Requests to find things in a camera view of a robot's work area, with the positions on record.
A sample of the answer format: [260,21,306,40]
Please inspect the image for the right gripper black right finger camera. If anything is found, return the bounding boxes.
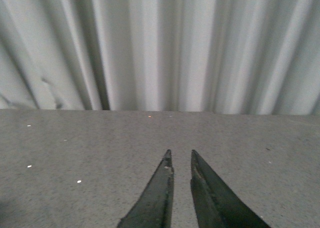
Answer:
[190,150,269,227]

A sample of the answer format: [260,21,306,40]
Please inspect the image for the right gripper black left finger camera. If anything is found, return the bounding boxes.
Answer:
[117,150,174,228]

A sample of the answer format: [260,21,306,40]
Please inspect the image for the white curtain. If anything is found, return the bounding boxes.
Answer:
[0,0,320,115]

